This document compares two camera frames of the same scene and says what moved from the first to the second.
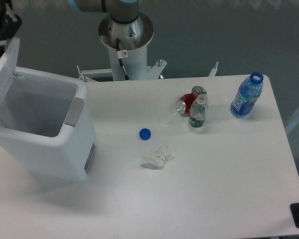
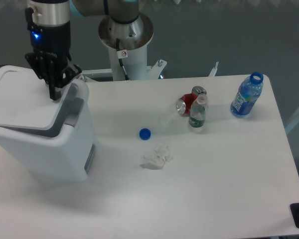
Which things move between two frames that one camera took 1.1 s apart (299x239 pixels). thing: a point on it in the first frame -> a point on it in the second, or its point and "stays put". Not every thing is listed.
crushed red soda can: x=184 y=104 stays put
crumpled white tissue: x=162 y=153 stays put
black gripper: x=7 y=27 -> x=51 y=45
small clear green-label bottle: x=198 y=111 stays put
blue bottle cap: x=145 y=134 stays put
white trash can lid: x=3 y=75 -> x=20 y=100
